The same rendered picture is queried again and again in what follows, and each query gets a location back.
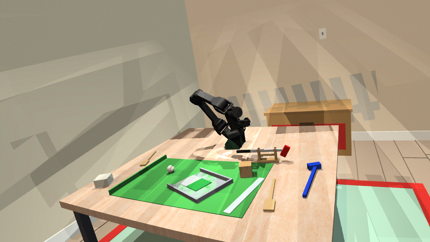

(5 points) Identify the green putting mat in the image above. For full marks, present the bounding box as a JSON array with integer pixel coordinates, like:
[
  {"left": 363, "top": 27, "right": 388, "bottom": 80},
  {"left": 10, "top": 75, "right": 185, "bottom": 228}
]
[{"left": 111, "top": 158, "right": 274, "bottom": 218}]

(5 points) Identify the white ball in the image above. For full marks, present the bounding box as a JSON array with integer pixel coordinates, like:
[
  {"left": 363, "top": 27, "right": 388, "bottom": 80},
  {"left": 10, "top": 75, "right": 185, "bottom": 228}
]
[{"left": 167, "top": 165, "right": 175, "bottom": 173}]

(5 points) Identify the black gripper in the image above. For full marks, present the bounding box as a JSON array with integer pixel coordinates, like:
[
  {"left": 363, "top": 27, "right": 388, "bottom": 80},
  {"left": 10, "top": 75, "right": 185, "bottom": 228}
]
[{"left": 227, "top": 118, "right": 246, "bottom": 148}]

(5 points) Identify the white flat strip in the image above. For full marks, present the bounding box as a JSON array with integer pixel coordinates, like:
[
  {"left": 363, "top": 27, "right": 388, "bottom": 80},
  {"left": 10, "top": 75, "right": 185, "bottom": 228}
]
[{"left": 224, "top": 178, "right": 265, "bottom": 214}]

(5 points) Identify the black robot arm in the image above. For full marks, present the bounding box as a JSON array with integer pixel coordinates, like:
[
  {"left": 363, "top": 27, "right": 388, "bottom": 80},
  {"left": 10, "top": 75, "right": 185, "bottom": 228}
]
[{"left": 190, "top": 89, "right": 251, "bottom": 139}]

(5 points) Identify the blue toy putter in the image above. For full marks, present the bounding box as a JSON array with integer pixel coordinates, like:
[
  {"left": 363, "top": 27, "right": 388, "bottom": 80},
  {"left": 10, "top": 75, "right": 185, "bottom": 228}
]
[{"left": 303, "top": 162, "right": 322, "bottom": 198}]

